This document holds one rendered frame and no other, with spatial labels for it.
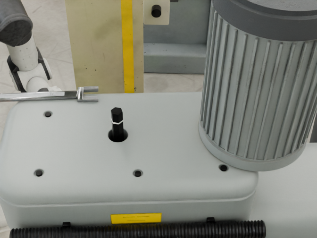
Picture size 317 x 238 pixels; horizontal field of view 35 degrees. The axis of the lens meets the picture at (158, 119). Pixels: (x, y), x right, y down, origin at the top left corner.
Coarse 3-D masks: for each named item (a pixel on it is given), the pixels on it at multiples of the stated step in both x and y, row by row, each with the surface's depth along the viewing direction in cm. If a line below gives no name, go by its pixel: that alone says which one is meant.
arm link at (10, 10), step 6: (0, 0) 146; (6, 0) 146; (12, 0) 147; (18, 0) 149; (0, 6) 146; (6, 6) 145; (12, 6) 145; (18, 6) 147; (0, 12) 145; (6, 12) 144; (12, 12) 144; (18, 12) 145; (24, 12) 147; (0, 18) 145; (30, 36) 156; (24, 42) 155
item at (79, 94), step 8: (80, 88) 101; (88, 88) 101; (96, 88) 101; (0, 96) 99; (8, 96) 99; (16, 96) 99; (24, 96) 99; (32, 96) 99; (40, 96) 99; (48, 96) 99; (56, 96) 99; (64, 96) 99; (72, 96) 99; (80, 96) 99; (88, 96) 99; (96, 96) 99
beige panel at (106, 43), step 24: (72, 0) 267; (96, 0) 268; (120, 0) 269; (72, 24) 278; (96, 24) 279; (120, 24) 279; (72, 48) 289; (96, 48) 290; (120, 48) 291; (96, 72) 303; (120, 72) 304
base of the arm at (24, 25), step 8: (8, 16) 144; (16, 16) 143; (24, 16) 145; (0, 24) 144; (8, 24) 143; (16, 24) 145; (24, 24) 146; (32, 24) 148; (0, 32) 144; (8, 32) 146; (16, 32) 147; (24, 32) 149; (0, 40) 147; (8, 40) 149; (16, 40) 150
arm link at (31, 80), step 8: (40, 64) 170; (16, 72) 168; (24, 72) 168; (32, 72) 169; (40, 72) 169; (16, 80) 167; (24, 80) 168; (32, 80) 166; (40, 80) 165; (24, 88) 169; (32, 88) 162
